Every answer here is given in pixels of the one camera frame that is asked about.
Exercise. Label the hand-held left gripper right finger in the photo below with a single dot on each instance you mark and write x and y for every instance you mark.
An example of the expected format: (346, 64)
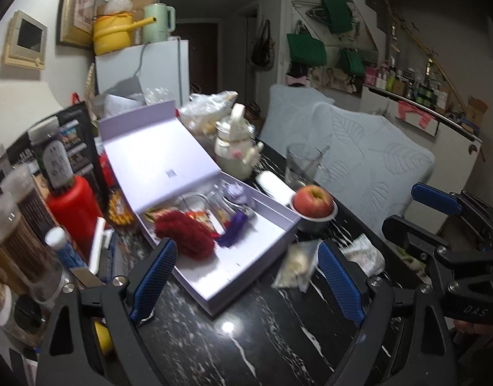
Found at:
(339, 285)

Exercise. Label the white ceramic teapot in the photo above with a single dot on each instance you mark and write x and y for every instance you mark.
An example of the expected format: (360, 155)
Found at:
(234, 157)

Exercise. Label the clear plastic bag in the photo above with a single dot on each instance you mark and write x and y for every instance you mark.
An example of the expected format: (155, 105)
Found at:
(206, 106)

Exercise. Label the clear plastic packet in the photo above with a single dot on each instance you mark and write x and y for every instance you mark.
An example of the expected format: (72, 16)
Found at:
(296, 265)

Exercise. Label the glass mug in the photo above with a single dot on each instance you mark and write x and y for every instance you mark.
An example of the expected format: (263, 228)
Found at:
(301, 165)

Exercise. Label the dark hanging bag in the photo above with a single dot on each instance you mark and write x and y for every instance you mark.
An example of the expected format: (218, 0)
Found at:
(264, 44)

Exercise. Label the pink cloth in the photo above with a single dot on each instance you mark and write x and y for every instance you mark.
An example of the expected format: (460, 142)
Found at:
(415, 114)

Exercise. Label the woven fan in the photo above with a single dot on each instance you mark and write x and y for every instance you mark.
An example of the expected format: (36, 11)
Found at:
(90, 82)

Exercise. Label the lilac plush pouch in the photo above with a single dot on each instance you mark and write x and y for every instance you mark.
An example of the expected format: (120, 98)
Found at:
(238, 193)

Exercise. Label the dark wooden door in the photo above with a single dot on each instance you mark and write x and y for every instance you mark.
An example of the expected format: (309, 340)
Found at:
(198, 56)

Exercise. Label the dark jar with grey label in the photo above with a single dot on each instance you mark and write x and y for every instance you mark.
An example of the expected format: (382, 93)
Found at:
(55, 161)

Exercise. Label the yellow enamel pot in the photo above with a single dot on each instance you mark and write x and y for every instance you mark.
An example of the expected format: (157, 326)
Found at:
(111, 34)

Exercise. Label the clear spice jar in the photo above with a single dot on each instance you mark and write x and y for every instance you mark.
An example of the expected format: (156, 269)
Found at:
(27, 205)
(9, 241)

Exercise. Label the white counter cabinet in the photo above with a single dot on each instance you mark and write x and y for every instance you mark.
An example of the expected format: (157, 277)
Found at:
(451, 148)

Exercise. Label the light blue leaf cushion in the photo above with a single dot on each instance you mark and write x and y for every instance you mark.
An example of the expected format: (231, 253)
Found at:
(371, 157)

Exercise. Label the white fridge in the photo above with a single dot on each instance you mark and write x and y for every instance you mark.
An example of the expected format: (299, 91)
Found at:
(166, 68)

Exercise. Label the row of bottles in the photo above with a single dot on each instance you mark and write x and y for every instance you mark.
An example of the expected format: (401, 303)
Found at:
(407, 86)

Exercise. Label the red apple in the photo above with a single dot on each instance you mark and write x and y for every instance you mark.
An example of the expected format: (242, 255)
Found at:
(313, 201)

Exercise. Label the person's right hand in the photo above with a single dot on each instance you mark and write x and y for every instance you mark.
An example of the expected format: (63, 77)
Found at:
(482, 333)

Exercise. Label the white plastic bag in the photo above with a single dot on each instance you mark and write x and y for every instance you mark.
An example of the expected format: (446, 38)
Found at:
(117, 4)

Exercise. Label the pale green kettle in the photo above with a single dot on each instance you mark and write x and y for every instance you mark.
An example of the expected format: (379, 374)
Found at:
(156, 24)

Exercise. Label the white and blue carton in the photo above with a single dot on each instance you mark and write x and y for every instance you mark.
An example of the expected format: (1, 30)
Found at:
(98, 245)

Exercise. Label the black round lid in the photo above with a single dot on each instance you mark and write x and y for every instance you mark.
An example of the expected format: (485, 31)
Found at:
(27, 313)

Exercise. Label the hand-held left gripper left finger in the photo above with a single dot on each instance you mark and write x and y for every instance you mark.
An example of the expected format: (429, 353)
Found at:
(154, 281)

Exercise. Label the lilac gift box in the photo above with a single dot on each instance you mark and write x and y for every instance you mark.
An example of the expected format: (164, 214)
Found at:
(150, 148)

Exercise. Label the red canister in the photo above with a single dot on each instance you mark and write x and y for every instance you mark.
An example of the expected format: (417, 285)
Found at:
(75, 209)

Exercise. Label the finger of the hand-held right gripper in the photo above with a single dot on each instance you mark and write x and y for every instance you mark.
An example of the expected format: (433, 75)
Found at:
(435, 200)
(411, 233)

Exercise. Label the metal bowl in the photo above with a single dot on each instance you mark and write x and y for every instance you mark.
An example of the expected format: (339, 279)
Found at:
(315, 225)

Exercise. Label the gold framed picture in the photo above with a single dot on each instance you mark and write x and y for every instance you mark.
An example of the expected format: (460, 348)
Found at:
(81, 4)

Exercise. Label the green tote bag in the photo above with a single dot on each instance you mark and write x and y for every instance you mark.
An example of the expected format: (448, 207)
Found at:
(337, 8)
(307, 48)
(351, 62)

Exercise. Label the red fluffy toy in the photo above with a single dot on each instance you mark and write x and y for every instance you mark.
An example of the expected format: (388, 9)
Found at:
(186, 231)

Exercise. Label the purple fluffy item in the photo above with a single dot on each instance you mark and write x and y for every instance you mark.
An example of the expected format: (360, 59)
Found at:
(232, 231)

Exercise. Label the grey paper bag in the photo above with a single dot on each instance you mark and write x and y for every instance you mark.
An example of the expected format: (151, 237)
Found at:
(128, 90)

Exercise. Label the beige intercom panel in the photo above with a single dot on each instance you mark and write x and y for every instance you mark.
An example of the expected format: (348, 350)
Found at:
(27, 36)

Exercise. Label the white rolled towel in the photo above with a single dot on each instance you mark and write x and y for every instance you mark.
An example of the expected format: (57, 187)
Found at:
(274, 187)

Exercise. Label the yellow patterned packet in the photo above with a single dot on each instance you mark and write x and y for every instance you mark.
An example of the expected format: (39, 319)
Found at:
(119, 209)

